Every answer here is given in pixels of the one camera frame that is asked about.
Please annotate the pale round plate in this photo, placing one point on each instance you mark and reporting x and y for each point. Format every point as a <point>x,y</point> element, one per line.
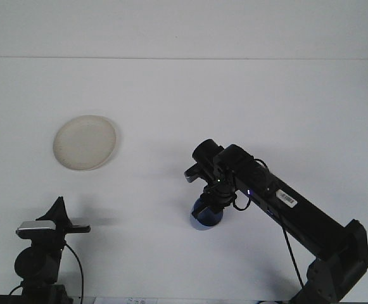
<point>85,142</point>

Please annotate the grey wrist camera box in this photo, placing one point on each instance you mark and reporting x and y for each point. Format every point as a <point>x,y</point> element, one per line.
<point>191,174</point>
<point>36,225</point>

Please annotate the pale blue cup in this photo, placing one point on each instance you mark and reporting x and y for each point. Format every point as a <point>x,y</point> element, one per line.
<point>207,223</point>

